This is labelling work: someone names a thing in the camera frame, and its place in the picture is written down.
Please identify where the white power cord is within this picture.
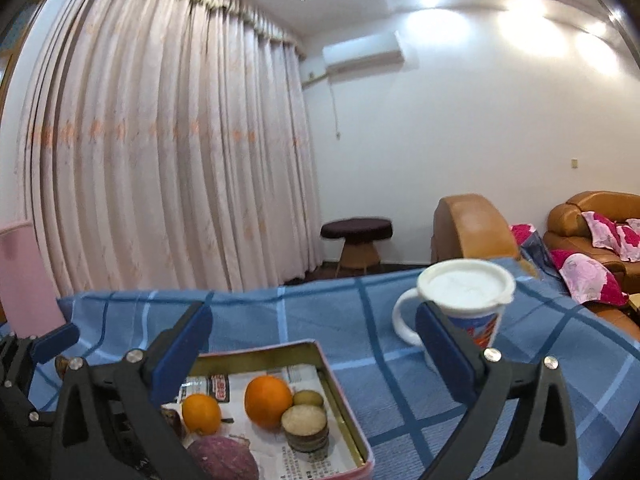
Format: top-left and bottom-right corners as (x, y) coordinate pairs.
(327, 77), (343, 141)

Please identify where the purple sweet potato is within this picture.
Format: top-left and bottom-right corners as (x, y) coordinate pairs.
(186, 435), (261, 480)

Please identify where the pink floral cushion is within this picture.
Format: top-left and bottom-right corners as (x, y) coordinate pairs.
(550, 250), (630, 307)
(580, 211), (640, 263)

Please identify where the brown leather armchair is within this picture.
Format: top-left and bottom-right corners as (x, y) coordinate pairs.
(431, 194), (523, 266)

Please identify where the dark round stool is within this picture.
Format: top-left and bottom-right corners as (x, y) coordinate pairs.
(320, 218), (394, 277)

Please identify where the blue plaid tablecloth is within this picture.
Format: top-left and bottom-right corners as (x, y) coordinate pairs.
(0, 255), (640, 480)

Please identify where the pink cylindrical container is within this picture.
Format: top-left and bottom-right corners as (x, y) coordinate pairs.
(0, 217), (68, 336)

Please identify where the pale floral curtain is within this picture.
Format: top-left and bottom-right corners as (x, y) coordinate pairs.
(12, 0), (323, 293)

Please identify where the white air conditioner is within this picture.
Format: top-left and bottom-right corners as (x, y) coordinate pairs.
(322, 30), (403, 78)

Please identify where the newspaper sheet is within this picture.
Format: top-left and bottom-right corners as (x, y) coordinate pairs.
(177, 364), (363, 480)

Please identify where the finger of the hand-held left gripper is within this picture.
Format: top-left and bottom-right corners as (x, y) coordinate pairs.
(0, 324), (81, 431)

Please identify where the large orange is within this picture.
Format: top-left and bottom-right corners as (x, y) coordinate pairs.
(244, 375), (293, 429)

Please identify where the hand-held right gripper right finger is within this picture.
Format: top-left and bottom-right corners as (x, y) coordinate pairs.
(415, 302), (581, 480)

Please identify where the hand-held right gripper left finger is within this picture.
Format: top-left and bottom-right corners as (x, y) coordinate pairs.
(50, 302), (216, 480)

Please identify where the brown leather sofa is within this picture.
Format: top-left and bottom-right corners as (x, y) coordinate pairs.
(542, 191), (640, 341)

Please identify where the pink tin box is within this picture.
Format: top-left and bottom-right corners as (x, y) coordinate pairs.
(160, 340), (375, 480)

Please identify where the white lidded cup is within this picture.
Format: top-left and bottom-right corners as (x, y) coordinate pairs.
(391, 258), (517, 376)

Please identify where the pink floral cloth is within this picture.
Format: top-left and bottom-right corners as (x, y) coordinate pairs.
(509, 223), (541, 261)

